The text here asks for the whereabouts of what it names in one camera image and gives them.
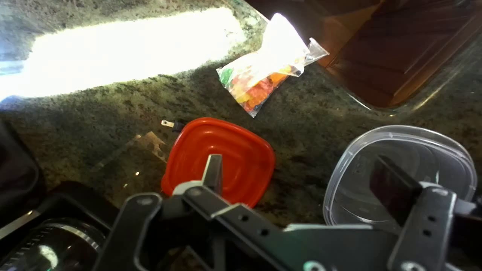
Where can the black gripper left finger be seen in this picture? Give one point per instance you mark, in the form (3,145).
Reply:
(234,213)

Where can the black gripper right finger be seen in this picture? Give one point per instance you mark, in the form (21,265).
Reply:
(421,226)

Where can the red plastic container lid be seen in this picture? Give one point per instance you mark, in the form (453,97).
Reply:
(241,160)

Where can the clear bag of candies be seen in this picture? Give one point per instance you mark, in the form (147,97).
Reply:
(260,76)

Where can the clear plastic food container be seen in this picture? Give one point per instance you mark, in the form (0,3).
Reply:
(350,190)

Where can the wooden lower cabinet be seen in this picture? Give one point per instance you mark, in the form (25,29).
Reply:
(396,50)

